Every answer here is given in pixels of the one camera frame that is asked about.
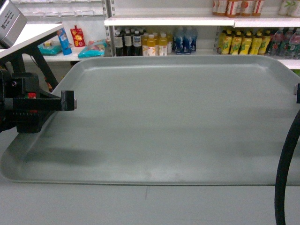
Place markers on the blue water bottle middle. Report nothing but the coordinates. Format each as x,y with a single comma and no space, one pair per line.
188,41

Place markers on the dark tea bottle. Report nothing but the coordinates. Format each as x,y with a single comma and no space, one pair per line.
118,43
128,42

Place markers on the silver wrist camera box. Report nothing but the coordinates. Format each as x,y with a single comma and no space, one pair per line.
12,22

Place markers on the orange juice bottle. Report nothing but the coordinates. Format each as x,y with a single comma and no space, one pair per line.
151,44
163,42

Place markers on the yellow lemon tea bottle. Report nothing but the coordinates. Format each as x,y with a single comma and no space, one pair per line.
256,43
226,43
246,43

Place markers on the blue water bottle left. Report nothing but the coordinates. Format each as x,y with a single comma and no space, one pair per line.
179,40

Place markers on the orange juice bottle front left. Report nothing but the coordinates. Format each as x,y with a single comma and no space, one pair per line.
151,44

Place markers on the orange drink bottles top shelf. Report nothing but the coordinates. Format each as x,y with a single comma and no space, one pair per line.
234,8

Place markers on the teal snack bag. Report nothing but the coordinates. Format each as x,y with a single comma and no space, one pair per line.
94,49

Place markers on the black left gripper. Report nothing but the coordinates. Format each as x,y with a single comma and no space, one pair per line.
21,91

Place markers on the red snack pouch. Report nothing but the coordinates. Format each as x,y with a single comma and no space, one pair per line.
78,37

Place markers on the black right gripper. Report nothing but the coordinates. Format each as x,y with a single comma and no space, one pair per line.
297,92

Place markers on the white upper shelf board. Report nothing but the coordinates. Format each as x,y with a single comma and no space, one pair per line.
168,21

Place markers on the yellow lemon tea bottle centre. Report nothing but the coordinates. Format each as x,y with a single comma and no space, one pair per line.
246,43

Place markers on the dark tea bottle left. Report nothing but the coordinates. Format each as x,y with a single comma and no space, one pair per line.
118,43

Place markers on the dark tea bottle front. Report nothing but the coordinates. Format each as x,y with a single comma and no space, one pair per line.
128,42

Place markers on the orange juice bottle front right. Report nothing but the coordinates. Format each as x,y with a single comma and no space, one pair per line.
163,42

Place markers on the yellow lemon tea bottle right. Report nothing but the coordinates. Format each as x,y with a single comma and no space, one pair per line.
256,43

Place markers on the yellow lemon tea bottle left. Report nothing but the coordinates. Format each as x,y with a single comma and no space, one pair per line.
226,43

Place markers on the white slotted shelf upright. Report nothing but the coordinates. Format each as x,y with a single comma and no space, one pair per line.
108,12

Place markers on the blue water bottle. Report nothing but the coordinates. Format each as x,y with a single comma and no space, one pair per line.
179,40
188,41

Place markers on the blue snack packet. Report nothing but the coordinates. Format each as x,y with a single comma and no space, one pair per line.
63,39

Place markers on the grey silver tray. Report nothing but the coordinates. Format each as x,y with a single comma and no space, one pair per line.
178,120

